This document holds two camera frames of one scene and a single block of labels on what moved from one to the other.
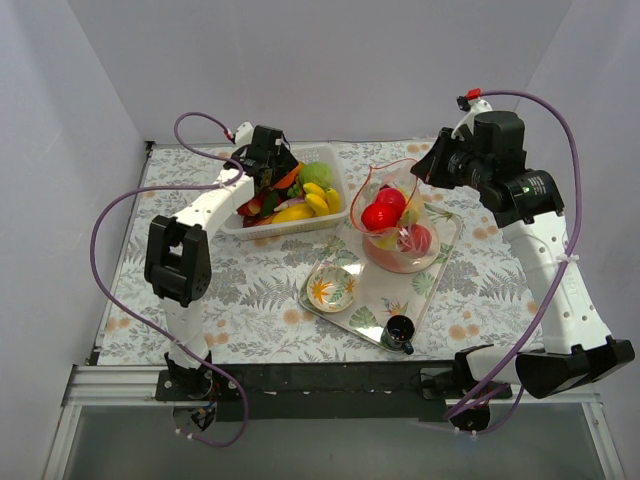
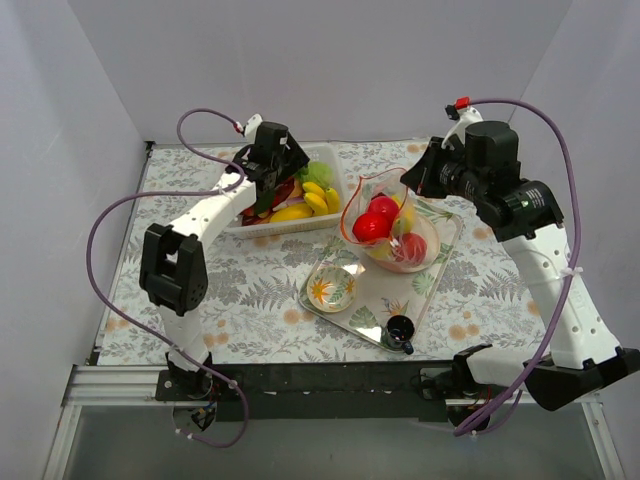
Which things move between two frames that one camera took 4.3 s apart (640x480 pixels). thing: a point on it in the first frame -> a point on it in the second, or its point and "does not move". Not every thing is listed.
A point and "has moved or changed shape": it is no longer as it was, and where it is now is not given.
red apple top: x=391 y=197 -> x=383 y=207
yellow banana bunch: x=388 y=242 -> x=381 y=251
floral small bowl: x=331 y=289 does not move
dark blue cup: x=397 y=334 does not move
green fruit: x=319 y=173 does not move
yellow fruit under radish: x=294 y=212 does not move
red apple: x=379 y=216 -> x=371 y=227
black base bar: x=266 y=392 does not move
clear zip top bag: x=400 y=234 has moved or changed shape
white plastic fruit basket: x=308 y=225 does not move
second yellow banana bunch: x=322 y=201 does not move
